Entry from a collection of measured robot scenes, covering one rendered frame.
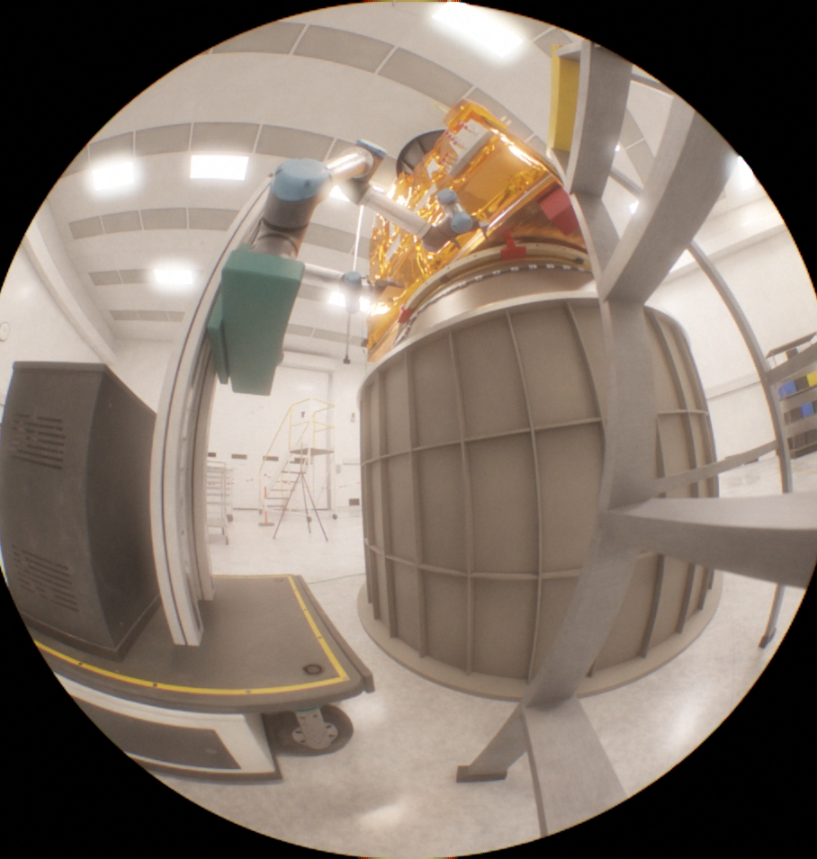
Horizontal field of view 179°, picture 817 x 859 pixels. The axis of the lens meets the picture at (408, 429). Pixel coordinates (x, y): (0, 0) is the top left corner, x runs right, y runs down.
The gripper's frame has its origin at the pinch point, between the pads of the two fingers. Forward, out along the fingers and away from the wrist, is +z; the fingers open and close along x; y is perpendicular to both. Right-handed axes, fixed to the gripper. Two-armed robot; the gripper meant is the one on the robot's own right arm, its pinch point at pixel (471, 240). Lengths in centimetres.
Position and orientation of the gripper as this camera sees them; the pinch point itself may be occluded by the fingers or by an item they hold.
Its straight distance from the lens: 128.2
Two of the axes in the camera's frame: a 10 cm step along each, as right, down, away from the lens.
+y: 1.4, 9.9, -0.7
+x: 8.6, -1.5, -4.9
